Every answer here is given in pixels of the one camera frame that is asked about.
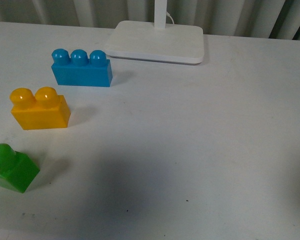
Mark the white desk lamp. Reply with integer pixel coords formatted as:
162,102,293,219
104,0,205,65

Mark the yellow two-stud toy block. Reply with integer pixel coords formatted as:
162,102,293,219
9,86,71,130

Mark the green toy block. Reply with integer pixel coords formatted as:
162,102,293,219
0,143,40,193

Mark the blue three-stud toy block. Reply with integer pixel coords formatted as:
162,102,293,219
51,48,113,87

